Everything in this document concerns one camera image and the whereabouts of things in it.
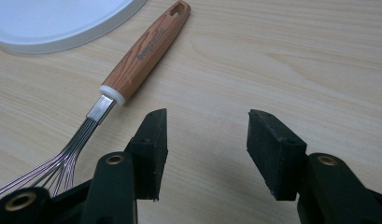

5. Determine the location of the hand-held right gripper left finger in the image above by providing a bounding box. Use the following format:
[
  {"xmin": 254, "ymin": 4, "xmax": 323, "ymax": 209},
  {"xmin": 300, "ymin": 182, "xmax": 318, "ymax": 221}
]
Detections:
[{"xmin": 124, "ymin": 107, "xmax": 169, "ymax": 201}]

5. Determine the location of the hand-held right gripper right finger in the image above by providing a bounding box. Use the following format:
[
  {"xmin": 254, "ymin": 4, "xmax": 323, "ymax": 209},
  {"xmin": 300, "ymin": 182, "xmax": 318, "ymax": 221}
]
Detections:
[{"xmin": 246, "ymin": 108, "xmax": 308, "ymax": 202}]

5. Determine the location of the wooden handle wire whisk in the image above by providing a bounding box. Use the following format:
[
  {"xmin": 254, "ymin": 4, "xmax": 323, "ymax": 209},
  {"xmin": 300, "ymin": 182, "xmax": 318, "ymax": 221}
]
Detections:
[{"xmin": 0, "ymin": 0, "xmax": 191, "ymax": 200}]

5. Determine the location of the white utensil stand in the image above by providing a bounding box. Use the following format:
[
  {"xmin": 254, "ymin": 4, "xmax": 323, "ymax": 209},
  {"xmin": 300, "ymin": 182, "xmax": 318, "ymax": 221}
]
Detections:
[{"xmin": 0, "ymin": 0, "xmax": 149, "ymax": 55}]

